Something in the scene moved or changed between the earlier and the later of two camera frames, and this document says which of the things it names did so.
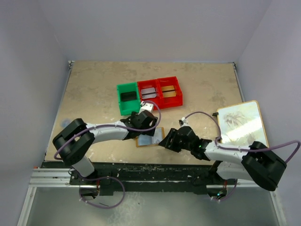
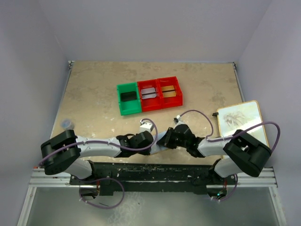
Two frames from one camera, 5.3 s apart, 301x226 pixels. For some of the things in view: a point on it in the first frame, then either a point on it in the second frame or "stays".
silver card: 148,93 stays
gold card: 169,91 stays
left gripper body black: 146,128 to 149,143
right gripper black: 172,140 stays
